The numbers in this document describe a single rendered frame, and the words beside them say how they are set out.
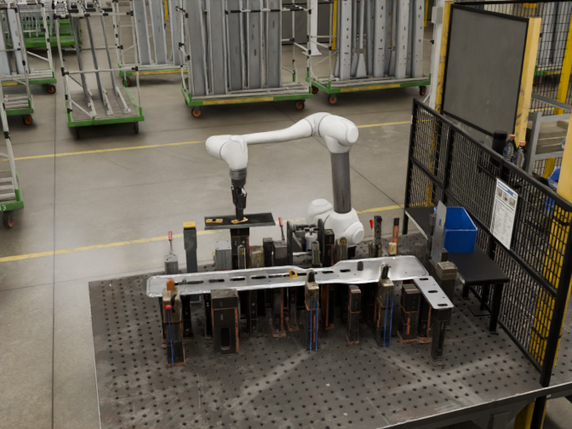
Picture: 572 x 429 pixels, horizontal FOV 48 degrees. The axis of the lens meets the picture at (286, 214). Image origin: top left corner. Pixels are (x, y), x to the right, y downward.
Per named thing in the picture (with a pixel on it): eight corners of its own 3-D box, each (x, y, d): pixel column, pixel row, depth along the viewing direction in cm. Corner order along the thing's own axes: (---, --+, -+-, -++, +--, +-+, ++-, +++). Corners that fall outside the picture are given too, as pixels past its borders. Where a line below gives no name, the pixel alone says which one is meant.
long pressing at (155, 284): (145, 301, 295) (145, 298, 295) (146, 277, 316) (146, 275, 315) (431, 277, 315) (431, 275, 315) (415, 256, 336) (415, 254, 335)
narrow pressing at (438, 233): (438, 270, 320) (445, 207, 307) (430, 259, 331) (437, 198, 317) (440, 270, 320) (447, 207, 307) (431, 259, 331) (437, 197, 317)
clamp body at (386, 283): (375, 350, 309) (380, 287, 295) (369, 336, 320) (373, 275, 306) (394, 348, 311) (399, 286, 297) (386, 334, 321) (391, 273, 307)
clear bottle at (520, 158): (513, 182, 311) (519, 143, 303) (506, 178, 317) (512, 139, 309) (525, 181, 312) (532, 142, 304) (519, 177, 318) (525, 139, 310)
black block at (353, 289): (347, 347, 311) (350, 295, 299) (342, 335, 321) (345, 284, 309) (363, 346, 312) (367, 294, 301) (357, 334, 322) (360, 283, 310)
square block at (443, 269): (435, 332, 323) (443, 269, 308) (430, 323, 330) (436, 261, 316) (450, 330, 324) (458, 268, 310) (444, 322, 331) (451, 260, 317)
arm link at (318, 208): (320, 224, 400) (319, 192, 390) (341, 233, 388) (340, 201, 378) (301, 233, 391) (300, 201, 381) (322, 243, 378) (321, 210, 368)
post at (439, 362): (433, 366, 297) (439, 313, 286) (425, 352, 307) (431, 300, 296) (446, 365, 298) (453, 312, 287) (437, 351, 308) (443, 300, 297)
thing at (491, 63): (514, 271, 526) (555, 18, 445) (499, 273, 522) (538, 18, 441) (431, 209, 642) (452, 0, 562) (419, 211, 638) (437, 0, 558)
